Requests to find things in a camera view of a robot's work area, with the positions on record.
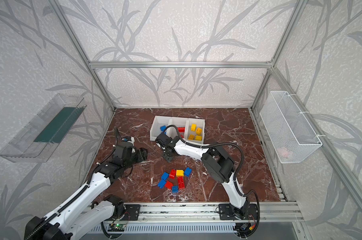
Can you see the clear acrylic wall shelf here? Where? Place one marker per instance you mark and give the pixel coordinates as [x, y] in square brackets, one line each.
[37, 141]

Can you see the blue lego brick mid-left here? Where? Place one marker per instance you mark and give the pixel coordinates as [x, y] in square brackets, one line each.
[165, 176]

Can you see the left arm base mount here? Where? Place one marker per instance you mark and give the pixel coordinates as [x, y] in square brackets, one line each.
[129, 212]

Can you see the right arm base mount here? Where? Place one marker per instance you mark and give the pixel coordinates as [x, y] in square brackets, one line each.
[247, 212]

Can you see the green circuit board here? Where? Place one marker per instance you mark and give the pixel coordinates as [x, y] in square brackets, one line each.
[117, 227]

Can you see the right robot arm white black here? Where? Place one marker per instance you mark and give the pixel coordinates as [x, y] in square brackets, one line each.
[221, 168]

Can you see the white wire mesh basket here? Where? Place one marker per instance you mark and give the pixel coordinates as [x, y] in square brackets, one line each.
[287, 126]

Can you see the red lego brick lower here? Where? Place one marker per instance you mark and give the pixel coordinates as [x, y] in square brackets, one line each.
[169, 185]

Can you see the blue lego brick bottom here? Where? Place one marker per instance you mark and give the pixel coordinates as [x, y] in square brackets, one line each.
[175, 189]

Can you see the red long lego brick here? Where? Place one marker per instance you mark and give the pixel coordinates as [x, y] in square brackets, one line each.
[181, 184]

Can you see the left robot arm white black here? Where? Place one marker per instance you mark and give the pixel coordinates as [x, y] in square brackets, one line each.
[103, 176]

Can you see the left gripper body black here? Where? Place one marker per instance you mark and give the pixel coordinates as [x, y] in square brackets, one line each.
[140, 154]

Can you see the pink object in basket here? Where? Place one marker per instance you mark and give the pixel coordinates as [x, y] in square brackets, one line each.
[284, 152]

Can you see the red lego brick middle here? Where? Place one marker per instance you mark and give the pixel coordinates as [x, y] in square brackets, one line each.
[172, 174]

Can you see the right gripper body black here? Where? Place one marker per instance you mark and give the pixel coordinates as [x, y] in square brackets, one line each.
[166, 151]

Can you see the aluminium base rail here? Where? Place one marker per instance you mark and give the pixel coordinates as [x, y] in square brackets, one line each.
[173, 212]

